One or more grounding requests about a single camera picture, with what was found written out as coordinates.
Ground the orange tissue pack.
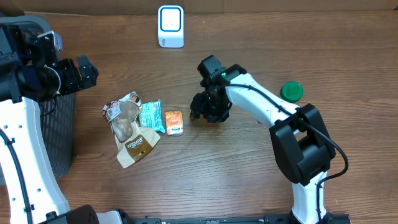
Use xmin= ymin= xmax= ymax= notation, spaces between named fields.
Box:
xmin=165 ymin=111 xmax=183 ymax=136

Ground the teal wet wipes pack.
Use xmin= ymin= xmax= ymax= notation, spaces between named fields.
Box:
xmin=139 ymin=100 xmax=165 ymax=133

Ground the green lid jar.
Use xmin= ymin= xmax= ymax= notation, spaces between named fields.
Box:
xmin=280 ymin=81 xmax=303 ymax=103

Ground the brown pastry bag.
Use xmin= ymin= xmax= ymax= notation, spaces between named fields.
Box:
xmin=102 ymin=91 xmax=160 ymax=169

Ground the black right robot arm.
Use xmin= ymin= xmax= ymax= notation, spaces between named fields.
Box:
xmin=190 ymin=55 xmax=336 ymax=223

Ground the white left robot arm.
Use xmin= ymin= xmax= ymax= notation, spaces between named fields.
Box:
xmin=1 ymin=24 xmax=122 ymax=223

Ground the white barcode scanner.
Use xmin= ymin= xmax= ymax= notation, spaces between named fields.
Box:
xmin=157 ymin=5 xmax=184 ymax=48

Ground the grey plastic mesh basket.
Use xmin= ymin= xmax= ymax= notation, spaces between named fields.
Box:
xmin=1 ymin=16 xmax=76 ymax=178

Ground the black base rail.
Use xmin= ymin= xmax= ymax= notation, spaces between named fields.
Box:
xmin=130 ymin=213 xmax=351 ymax=224

